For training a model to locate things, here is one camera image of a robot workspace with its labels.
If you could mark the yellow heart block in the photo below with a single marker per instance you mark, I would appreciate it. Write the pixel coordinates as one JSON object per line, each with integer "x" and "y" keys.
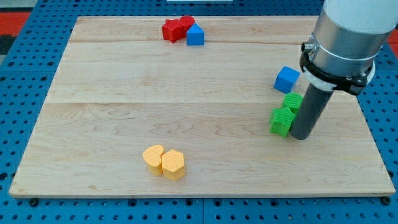
{"x": 153, "y": 158}

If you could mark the blue triangle block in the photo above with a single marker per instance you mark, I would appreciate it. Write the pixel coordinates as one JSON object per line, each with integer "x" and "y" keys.
{"x": 195, "y": 35}

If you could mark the red circle block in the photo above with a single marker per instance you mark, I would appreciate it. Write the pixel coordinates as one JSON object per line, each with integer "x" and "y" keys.
{"x": 186, "y": 22}

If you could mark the red star block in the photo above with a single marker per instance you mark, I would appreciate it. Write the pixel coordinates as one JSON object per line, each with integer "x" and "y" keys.
{"x": 172, "y": 30}

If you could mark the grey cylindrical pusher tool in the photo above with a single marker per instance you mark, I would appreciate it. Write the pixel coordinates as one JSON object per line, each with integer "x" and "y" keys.
{"x": 309, "y": 112}

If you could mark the yellow hexagon block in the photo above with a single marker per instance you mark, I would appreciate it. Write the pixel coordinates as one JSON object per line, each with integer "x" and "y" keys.
{"x": 173, "y": 165}

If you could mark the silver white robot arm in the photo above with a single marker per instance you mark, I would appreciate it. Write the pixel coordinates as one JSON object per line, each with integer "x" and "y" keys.
{"x": 348, "y": 35}

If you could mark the blue cube block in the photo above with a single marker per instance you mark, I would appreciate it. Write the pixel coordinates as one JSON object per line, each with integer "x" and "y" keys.
{"x": 286, "y": 80}

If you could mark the green star block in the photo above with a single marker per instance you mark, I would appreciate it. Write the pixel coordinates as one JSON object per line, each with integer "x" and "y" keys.
{"x": 280, "y": 121}

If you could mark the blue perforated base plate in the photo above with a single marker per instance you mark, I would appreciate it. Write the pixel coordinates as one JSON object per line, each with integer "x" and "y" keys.
{"x": 26, "y": 72}

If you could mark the green circle block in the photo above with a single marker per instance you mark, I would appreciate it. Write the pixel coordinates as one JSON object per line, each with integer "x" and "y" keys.
{"x": 292, "y": 101}

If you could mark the light wooden board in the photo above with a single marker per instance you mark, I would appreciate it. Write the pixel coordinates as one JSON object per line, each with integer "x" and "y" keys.
{"x": 120, "y": 88}

